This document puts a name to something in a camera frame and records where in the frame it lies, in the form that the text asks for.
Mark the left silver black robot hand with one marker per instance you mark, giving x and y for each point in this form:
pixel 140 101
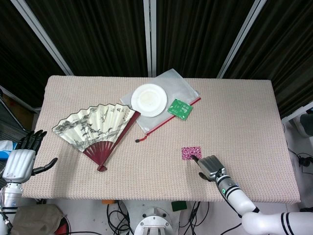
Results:
pixel 18 164

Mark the white metal frame bar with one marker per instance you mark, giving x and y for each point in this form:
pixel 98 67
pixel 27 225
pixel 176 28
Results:
pixel 19 98
pixel 297 112

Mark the beige waffle tablecloth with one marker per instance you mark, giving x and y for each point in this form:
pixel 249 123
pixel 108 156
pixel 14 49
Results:
pixel 146 171

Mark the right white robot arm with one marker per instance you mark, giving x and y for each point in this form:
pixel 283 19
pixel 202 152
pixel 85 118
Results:
pixel 234 193

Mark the olive brown fabric bag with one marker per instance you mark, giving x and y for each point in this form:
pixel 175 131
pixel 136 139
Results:
pixel 36 220

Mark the white metal frame post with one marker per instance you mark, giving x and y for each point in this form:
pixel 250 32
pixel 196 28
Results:
pixel 44 36
pixel 240 36
pixel 149 36

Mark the painted paper folding fan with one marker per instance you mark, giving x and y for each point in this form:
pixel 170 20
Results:
pixel 97 122

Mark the dark green block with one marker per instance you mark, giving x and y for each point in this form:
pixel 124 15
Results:
pixel 179 206

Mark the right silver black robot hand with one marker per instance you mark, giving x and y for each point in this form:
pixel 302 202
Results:
pixel 211 166

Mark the dark rounded object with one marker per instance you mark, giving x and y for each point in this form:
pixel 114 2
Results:
pixel 306 124

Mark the white round plate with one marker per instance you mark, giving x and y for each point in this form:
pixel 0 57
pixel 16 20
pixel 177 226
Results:
pixel 149 100

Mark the green foil packet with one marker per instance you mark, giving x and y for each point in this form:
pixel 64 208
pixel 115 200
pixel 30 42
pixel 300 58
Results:
pixel 179 109

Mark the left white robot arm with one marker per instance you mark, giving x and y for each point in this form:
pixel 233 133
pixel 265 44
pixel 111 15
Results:
pixel 11 195

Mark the brown cardboard box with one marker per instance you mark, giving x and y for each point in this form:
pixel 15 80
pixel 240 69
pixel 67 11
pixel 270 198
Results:
pixel 19 110

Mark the grey mesh zipper pouch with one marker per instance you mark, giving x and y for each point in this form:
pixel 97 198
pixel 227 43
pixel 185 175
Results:
pixel 181 85

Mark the magenta patterned card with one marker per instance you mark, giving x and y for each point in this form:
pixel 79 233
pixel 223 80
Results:
pixel 188 151

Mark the silver robot base column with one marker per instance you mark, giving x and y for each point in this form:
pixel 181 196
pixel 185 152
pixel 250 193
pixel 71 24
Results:
pixel 154 220

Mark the black pleated curtain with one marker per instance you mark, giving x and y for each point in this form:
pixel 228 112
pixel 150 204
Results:
pixel 14 61
pixel 288 61
pixel 195 36
pixel 97 36

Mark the small orange object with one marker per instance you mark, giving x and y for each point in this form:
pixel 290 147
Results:
pixel 108 202

